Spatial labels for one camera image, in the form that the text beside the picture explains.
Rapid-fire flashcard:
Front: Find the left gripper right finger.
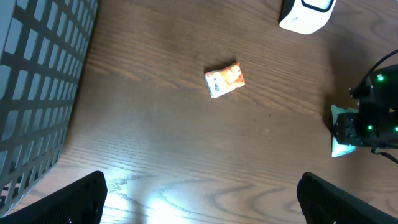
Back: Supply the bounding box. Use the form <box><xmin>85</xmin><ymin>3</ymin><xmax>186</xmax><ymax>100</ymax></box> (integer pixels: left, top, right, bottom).
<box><xmin>297</xmin><ymin>172</ymin><xmax>397</xmax><ymax>224</ymax></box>

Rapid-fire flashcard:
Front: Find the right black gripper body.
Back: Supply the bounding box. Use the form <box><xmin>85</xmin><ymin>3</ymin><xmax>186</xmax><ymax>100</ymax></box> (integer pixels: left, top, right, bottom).
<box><xmin>332</xmin><ymin>111</ymin><xmax>397</xmax><ymax>148</ymax></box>

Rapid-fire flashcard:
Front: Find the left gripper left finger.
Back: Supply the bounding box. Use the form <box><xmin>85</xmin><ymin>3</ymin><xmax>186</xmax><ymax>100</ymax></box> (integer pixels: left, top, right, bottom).
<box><xmin>1</xmin><ymin>171</ymin><xmax>107</xmax><ymax>224</ymax></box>

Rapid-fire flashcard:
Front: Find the teal snack packet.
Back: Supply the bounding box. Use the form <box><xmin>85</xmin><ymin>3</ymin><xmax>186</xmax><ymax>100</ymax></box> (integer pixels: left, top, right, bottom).
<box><xmin>331</xmin><ymin>105</ymin><xmax>358</xmax><ymax>157</ymax></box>

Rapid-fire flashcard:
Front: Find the small orange snack packet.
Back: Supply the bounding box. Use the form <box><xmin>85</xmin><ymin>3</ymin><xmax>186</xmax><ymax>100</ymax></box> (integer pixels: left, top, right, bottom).
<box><xmin>205</xmin><ymin>62</ymin><xmax>245</xmax><ymax>98</ymax></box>

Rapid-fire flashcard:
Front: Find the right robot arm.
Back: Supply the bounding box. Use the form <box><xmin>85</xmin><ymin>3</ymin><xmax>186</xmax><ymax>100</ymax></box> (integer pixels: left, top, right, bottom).
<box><xmin>331</xmin><ymin>65</ymin><xmax>397</xmax><ymax>149</ymax></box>

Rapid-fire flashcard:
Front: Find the white barcode scanner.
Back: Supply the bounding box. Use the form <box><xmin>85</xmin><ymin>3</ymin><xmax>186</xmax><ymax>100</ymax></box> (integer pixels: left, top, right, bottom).
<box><xmin>279</xmin><ymin>0</ymin><xmax>336</xmax><ymax>35</ymax></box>

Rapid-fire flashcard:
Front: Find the dark grey plastic mesh basket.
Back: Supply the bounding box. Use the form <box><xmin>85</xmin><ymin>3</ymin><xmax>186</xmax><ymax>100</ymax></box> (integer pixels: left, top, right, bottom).
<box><xmin>1</xmin><ymin>0</ymin><xmax>99</xmax><ymax>216</ymax></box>

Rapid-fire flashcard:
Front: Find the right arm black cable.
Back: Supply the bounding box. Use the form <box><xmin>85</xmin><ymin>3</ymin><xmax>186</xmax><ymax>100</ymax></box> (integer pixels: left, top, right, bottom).
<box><xmin>348</xmin><ymin>49</ymin><xmax>398</xmax><ymax>164</ymax></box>

